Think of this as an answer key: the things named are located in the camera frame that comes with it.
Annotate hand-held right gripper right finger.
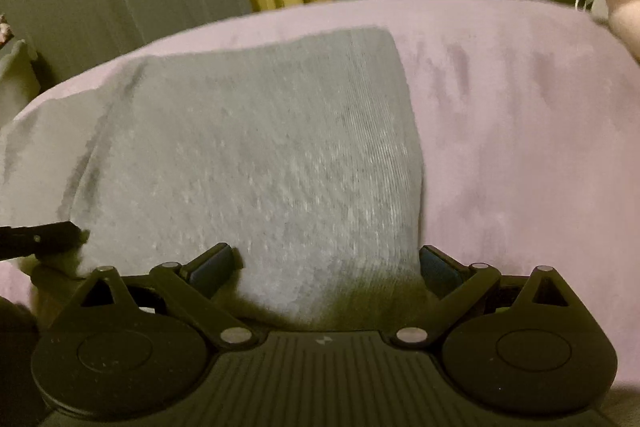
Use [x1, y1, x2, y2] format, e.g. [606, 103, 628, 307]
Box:
[392, 244, 569, 349]

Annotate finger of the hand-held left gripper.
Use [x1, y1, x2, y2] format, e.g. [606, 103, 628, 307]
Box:
[0, 220, 84, 261]

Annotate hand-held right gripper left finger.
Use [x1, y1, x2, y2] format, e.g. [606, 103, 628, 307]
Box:
[79, 243, 254, 348]

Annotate grey sweat pants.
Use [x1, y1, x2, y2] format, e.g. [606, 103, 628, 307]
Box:
[0, 26, 427, 329]

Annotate pink blanket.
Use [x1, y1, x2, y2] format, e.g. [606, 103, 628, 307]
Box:
[0, 0, 640, 390]

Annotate grey armchair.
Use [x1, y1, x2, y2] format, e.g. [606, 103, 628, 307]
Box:
[0, 38, 40, 120]

